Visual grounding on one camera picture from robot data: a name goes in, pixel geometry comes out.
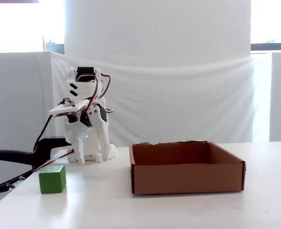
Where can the bright window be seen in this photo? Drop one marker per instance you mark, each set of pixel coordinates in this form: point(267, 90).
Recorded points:
point(23, 26)
point(271, 21)

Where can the white cloth backdrop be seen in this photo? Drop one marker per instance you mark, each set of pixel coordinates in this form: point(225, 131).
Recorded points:
point(178, 100)

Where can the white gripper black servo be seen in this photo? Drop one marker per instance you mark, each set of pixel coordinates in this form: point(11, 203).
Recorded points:
point(94, 114)

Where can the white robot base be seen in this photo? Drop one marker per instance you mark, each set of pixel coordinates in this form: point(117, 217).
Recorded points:
point(112, 152)

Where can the brown cardboard box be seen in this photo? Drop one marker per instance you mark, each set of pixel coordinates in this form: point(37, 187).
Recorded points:
point(185, 176)

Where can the white round column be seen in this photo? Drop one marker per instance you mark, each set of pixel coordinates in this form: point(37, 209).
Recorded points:
point(154, 26)

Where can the black clamp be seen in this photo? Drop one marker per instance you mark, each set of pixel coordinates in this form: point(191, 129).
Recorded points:
point(11, 156)

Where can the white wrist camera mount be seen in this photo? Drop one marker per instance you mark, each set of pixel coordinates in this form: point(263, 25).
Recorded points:
point(68, 108)

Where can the green cube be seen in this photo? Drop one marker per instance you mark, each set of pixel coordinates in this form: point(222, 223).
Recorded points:
point(52, 181)

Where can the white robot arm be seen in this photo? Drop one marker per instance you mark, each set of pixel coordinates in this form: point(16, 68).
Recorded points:
point(83, 89)

